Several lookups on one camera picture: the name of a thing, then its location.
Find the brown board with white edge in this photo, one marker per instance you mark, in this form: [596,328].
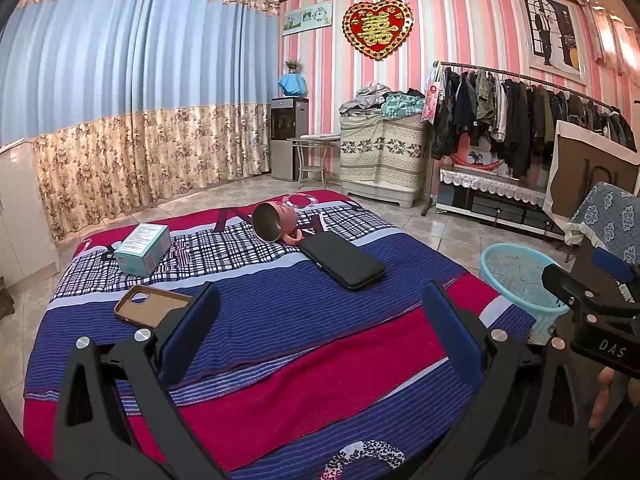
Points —
[580,170]

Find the light blue plastic basket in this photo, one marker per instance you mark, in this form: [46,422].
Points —
[520,280]

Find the red and white object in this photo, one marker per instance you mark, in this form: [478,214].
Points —
[475,159]

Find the blue cloth cover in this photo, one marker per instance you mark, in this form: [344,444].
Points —
[292,85]

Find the person's right hand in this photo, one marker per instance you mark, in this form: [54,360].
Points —
[602,395]

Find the row of hanging clothes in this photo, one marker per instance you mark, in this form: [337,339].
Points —
[520,120]

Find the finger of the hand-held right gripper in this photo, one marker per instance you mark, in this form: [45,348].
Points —
[612,265]
[567,284]

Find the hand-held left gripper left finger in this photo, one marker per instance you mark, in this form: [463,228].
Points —
[192,335]

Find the cabinet under patterned cloth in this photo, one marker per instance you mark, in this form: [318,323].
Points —
[382,155]

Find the landscape wall picture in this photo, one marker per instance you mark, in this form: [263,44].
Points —
[307,17]

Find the dark brown chair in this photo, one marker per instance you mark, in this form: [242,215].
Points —
[584,252]

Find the blue and floral curtain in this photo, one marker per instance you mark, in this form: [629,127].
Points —
[125,70]

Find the metal clothes rack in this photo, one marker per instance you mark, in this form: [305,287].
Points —
[520,77]

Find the brown phone case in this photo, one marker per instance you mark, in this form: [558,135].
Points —
[150,305]

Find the black case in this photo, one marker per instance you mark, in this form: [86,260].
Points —
[342,260]

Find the small round table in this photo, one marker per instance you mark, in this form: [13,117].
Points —
[315,139]

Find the red heart wall decoration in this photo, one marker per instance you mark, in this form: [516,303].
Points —
[377,27]

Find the small potted plant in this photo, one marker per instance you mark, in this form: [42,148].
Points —
[293,66]

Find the blue floral fringed cloth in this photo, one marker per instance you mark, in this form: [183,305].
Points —
[610,215]

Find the grey water dispenser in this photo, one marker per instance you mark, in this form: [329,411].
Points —
[287,140]

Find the teal and white box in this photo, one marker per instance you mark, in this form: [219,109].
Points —
[142,250]

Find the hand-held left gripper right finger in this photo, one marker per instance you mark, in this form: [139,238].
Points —
[450,335]

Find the pink cup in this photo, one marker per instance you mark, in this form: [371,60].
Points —
[275,222]

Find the white lace cloth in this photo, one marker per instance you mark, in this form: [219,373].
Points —
[495,182]

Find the wall poster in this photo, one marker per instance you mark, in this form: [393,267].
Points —
[552,35]

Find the pink hanging bag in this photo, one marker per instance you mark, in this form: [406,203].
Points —
[431,100]

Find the low black cabinet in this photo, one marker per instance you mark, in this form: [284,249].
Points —
[500,210]

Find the pile of clothes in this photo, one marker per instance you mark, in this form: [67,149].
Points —
[385,100]

